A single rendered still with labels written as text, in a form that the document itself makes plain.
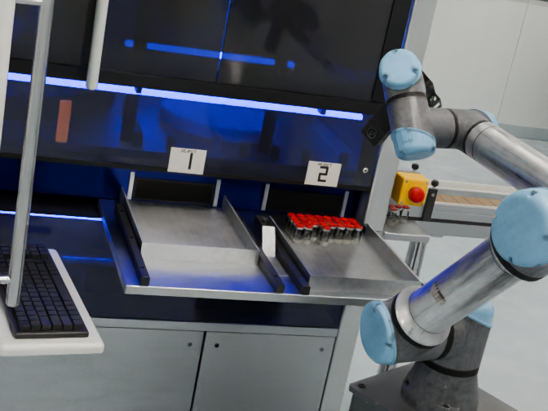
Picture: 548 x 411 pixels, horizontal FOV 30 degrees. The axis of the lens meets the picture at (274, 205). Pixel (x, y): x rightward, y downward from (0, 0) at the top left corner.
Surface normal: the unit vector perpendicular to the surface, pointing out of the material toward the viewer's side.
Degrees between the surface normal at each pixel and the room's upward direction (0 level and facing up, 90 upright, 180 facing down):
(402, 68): 63
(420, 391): 72
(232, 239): 0
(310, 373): 90
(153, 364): 90
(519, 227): 84
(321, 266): 0
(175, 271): 0
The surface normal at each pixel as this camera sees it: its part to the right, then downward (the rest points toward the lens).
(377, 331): -0.92, 0.06
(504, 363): 0.18, -0.93
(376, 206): 0.26, 0.37
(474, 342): 0.47, 0.37
